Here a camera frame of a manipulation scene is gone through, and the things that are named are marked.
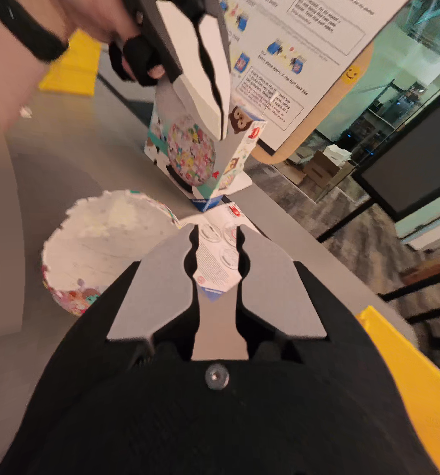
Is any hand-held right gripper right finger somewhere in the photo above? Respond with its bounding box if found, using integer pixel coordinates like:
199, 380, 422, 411
236, 224, 328, 340

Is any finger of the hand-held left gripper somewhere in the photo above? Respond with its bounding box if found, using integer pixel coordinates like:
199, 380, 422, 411
155, 0, 224, 141
198, 15, 232, 140

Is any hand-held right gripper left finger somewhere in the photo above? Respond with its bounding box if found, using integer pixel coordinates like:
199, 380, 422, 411
106, 224, 200, 341

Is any colourful puzzle ball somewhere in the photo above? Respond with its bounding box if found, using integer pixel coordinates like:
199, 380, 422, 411
41, 189, 181, 317

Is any person's left forearm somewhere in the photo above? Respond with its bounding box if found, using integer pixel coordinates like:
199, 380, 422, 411
0, 4, 68, 130

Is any colourful puzzle box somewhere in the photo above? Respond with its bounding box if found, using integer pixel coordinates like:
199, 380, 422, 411
144, 106, 268, 213

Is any folded instruction leaflet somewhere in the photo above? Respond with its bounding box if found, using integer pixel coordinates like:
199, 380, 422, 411
179, 202, 258, 302

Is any yellow plastic bin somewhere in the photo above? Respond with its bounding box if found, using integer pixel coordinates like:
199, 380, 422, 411
355, 305, 440, 475
38, 29, 102, 98

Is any white sign board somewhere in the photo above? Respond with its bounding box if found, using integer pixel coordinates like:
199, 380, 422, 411
216, 0, 410, 164

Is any black metal leg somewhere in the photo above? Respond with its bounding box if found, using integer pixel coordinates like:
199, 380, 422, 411
316, 198, 376, 242
377, 267, 440, 323

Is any cardboard box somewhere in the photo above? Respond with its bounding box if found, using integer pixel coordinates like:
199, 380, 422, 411
303, 150, 354, 188

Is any black wristband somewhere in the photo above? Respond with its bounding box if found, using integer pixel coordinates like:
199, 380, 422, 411
0, 0, 70, 63

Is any stack of white boxes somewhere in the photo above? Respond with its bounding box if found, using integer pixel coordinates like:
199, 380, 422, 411
322, 144, 352, 160

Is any glass partition panel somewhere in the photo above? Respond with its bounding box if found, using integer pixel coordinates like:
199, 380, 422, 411
279, 80, 440, 203

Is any black wall screen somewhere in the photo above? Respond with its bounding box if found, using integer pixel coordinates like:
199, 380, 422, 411
352, 93, 440, 223

